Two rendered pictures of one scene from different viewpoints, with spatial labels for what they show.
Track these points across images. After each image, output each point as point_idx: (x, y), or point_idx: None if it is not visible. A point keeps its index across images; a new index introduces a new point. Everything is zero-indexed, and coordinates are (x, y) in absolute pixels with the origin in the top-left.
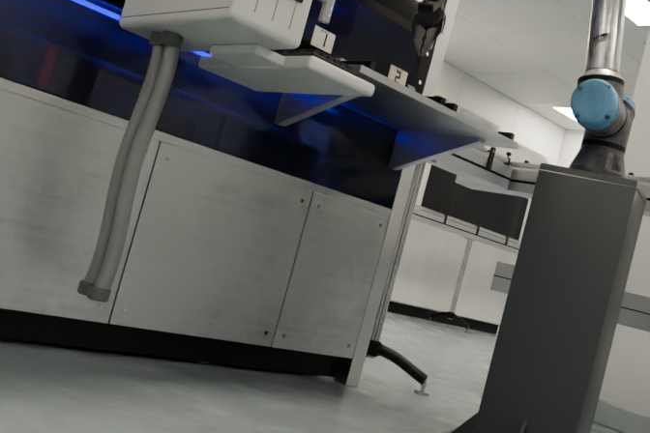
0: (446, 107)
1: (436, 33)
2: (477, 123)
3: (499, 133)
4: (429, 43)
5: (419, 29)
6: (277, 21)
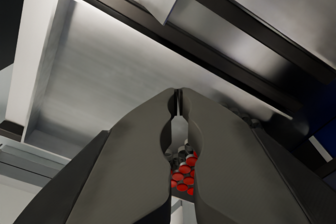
0: None
1: (72, 179)
2: (19, 34)
3: (8, 95)
4: (130, 115)
5: (249, 186)
6: None
